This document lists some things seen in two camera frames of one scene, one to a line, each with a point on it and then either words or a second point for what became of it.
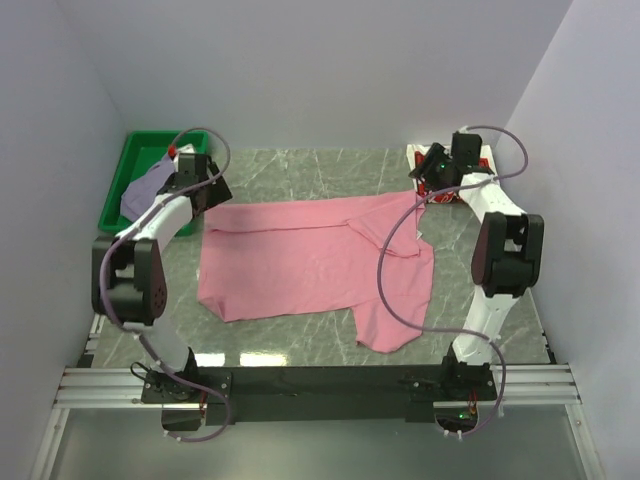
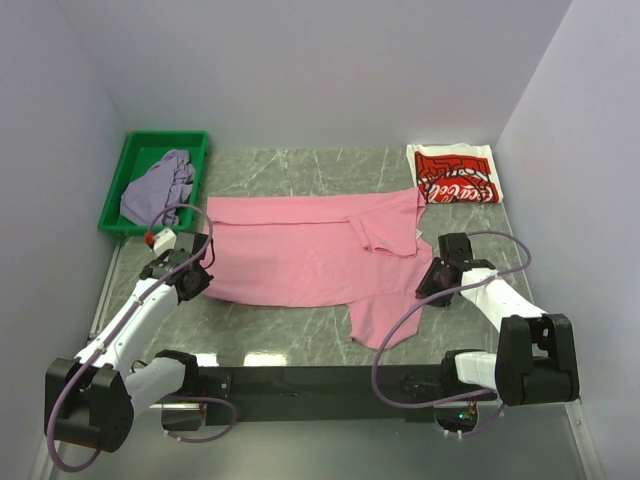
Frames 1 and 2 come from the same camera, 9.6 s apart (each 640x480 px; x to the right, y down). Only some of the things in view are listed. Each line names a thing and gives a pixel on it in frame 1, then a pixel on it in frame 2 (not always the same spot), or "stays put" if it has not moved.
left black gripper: [219, 194] to [205, 278]
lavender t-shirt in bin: [139, 195] stays put
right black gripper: [435, 154] to [425, 287]
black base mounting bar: [195, 396] stays put
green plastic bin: [141, 151] stays put
